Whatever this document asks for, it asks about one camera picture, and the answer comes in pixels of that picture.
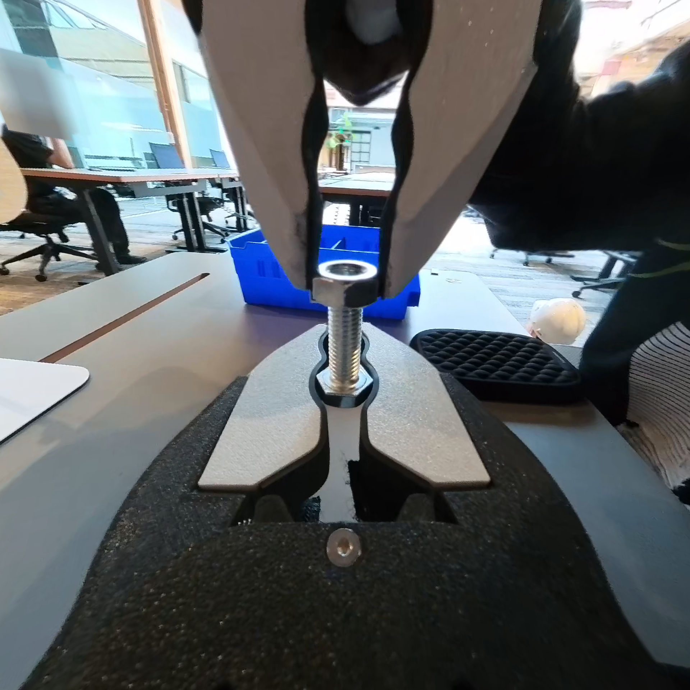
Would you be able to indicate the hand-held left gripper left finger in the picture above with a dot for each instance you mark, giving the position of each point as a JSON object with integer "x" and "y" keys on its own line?
{"x": 264, "y": 431}

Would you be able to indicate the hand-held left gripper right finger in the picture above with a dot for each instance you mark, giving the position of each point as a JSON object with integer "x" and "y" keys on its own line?
{"x": 420, "y": 431}

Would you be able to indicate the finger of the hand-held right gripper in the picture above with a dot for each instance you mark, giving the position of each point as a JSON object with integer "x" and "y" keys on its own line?
{"x": 259, "y": 108}
{"x": 463, "y": 108}

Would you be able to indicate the silver hex nut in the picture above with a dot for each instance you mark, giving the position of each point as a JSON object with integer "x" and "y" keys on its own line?
{"x": 345, "y": 391}

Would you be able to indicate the silver hex bolt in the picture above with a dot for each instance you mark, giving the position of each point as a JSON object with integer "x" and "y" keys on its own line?
{"x": 345, "y": 334}

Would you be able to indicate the person's right forearm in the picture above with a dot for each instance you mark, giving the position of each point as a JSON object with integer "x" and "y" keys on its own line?
{"x": 593, "y": 161}

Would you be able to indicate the dark computer monitor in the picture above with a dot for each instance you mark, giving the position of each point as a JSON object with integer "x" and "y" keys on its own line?
{"x": 167, "y": 156}
{"x": 221, "y": 159}

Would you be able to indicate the wooden pillar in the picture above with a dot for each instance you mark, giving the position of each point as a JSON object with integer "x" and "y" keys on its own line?
{"x": 164, "y": 81}

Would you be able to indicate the black honeycomb rubber pad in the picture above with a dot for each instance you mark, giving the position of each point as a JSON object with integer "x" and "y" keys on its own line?
{"x": 496, "y": 366}

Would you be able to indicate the black office chair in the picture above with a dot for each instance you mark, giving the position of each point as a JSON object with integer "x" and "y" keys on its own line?
{"x": 539, "y": 253}
{"x": 207, "y": 207}

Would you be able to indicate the long wood-topped desk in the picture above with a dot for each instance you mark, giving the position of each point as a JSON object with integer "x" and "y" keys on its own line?
{"x": 135, "y": 175}

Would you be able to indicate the blue plastic bin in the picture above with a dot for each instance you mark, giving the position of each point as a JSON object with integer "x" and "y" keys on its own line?
{"x": 259, "y": 280}

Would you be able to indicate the white rounded object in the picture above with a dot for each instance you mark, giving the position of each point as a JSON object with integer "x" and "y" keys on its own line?
{"x": 558, "y": 321}

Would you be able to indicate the person's dark patterned clothing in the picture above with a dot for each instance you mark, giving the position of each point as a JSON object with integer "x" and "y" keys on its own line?
{"x": 609, "y": 350}

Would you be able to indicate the white flat tray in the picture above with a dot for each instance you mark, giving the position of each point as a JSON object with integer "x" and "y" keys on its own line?
{"x": 37, "y": 393}

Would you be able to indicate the tan-backed office chair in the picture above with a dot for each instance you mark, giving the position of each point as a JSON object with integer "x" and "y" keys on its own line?
{"x": 11, "y": 183}

